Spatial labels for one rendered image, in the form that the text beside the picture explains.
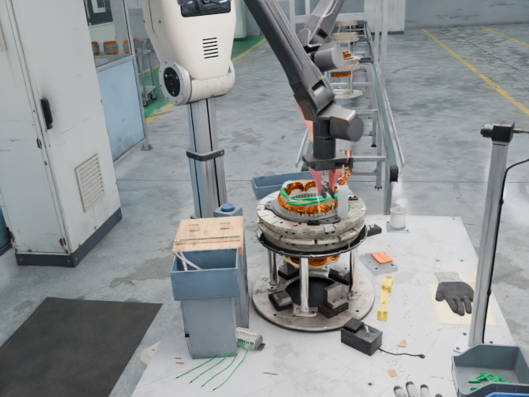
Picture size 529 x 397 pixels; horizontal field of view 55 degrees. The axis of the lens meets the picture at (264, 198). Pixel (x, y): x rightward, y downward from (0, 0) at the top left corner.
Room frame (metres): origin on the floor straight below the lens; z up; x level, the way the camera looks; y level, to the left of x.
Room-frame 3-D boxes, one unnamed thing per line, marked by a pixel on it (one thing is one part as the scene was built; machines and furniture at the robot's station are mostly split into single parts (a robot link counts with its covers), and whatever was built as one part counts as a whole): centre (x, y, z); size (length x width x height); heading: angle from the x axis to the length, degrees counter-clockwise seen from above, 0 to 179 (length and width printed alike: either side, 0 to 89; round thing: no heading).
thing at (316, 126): (1.20, -0.16, 1.38); 0.07 x 0.06 x 0.07; 42
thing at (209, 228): (1.30, 0.16, 1.05); 0.20 x 0.19 x 0.02; 0
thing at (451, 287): (1.34, -0.58, 0.79); 0.24 x 0.13 x 0.02; 169
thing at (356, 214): (1.38, -0.14, 1.09); 0.32 x 0.32 x 0.01
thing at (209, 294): (1.15, 0.16, 0.92); 0.17 x 0.11 x 0.28; 90
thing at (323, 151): (1.21, -0.16, 1.32); 0.10 x 0.07 x 0.07; 99
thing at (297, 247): (1.38, -0.14, 1.05); 0.29 x 0.29 x 0.06
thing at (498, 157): (1.09, -0.54, 1.07); 0.03 x 0.03 x 0.57; 54
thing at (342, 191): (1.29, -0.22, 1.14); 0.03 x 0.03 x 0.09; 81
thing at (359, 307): (1.38, -0.14, 0.80); 0.39 x 0.39 x 0.01
